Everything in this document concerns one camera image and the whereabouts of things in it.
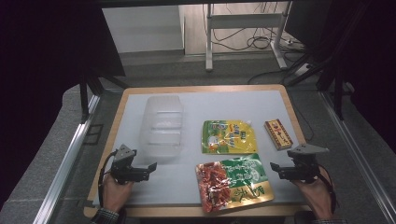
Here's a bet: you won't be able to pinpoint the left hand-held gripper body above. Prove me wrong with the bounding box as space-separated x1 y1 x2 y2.
110 144 140 185

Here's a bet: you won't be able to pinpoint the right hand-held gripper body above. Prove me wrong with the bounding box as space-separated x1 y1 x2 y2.
287 143 330 185

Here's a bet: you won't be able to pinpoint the clear plastic container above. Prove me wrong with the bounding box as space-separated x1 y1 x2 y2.
138 94 185 158

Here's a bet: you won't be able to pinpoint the green and red snack bag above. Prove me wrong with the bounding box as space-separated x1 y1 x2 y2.
194 152 276 214

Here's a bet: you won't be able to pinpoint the yellow spout pouch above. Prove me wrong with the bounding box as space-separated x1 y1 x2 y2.
201 119 259 156

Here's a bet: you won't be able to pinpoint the person's left hand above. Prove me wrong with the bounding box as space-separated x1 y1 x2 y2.
101 172 134 214

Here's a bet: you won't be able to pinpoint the person's right hand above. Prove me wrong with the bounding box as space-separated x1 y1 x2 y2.
290 169 335 220

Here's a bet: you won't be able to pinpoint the small red and yellow box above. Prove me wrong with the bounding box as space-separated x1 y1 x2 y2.
263 119 294 151

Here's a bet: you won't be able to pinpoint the black floor vent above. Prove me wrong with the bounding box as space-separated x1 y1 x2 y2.
83 123 105 146

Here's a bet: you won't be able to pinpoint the black metal stand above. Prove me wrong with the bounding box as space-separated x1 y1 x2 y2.
286 52 347 120
78 73 129 124

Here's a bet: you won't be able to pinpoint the white power strip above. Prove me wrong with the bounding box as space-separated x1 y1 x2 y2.
293 63 312 77

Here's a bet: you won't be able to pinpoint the black curtain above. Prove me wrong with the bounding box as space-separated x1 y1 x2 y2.
311 0 396 153
0 0 125 206

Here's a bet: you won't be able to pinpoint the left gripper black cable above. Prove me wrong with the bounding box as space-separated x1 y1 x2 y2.
97 150 118 208

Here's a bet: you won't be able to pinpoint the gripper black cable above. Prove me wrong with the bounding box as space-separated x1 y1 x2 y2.
317 164 339 216
97 150 118 208

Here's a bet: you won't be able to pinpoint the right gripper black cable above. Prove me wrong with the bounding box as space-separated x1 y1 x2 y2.
317 164 339 216

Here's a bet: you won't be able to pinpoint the aluminium rail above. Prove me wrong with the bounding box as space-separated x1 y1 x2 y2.
32 92 102 224
318 90 396 223

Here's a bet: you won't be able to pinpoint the black floor cables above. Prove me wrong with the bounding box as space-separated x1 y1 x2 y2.
202 3 309 52

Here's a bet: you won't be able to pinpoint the white desk frame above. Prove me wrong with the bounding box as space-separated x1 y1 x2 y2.
204 1 293 73

